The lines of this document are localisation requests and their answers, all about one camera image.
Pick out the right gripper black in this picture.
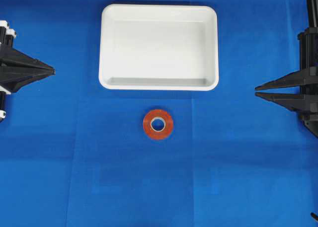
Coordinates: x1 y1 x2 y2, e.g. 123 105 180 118
255 27 318 138

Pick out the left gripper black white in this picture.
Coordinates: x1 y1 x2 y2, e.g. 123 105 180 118
0 20 55 122

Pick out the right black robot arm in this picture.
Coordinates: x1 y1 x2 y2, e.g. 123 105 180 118
255 0 318 136

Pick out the white rectangular plastic case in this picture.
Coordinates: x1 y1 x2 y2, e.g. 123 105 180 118
98 4 219 91

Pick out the orange tape roll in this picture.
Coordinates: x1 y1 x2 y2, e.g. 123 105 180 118
143 109 174 140

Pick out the blue table cloth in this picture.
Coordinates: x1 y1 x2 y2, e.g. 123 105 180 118
0 0 318 227

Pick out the black cable tip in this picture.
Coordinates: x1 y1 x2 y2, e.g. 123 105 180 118
311 212 318 222

